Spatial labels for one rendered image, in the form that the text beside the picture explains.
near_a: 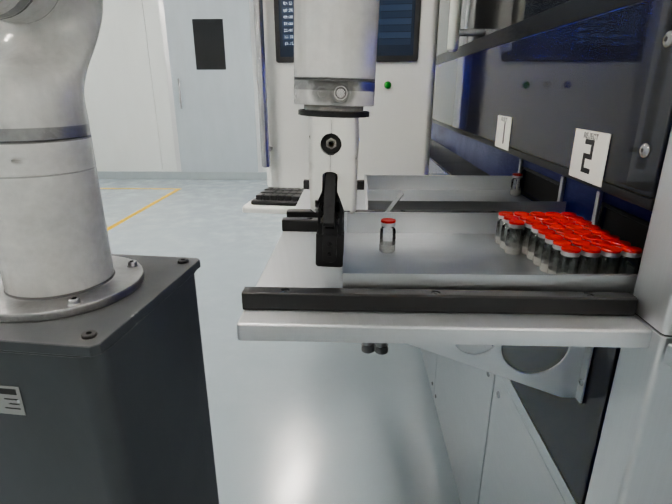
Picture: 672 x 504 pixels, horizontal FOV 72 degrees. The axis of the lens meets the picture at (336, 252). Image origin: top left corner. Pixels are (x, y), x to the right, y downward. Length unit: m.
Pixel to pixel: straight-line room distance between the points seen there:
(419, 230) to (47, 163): 0.50
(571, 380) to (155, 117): 6.10
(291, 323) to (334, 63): 0.25
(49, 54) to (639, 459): 0.75
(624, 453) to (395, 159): 1.01
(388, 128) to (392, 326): 0.99
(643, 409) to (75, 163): 0.65
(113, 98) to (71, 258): 6.08
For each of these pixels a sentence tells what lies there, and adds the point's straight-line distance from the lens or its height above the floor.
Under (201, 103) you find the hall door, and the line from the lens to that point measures 6.23.
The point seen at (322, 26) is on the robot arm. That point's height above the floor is 1.15.
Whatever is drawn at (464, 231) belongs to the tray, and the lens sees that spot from 0.76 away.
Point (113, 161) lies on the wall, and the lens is 6.77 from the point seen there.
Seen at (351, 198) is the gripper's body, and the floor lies 0.99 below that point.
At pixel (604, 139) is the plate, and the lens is 0.62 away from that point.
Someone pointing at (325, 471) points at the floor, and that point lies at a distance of 1.56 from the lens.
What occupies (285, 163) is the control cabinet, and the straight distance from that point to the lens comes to 1.45.
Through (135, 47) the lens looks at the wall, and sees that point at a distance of 6.52.
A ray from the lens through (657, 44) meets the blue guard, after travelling 0.57.
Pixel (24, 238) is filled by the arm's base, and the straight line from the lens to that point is 0.61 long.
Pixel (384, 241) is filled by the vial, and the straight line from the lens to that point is 0.64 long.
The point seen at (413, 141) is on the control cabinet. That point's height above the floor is 0.96.
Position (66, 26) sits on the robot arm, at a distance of 0.65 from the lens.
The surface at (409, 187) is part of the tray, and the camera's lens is 1.08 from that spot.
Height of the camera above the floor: 1.10
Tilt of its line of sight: 19 degrees down
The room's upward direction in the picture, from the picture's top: straight up
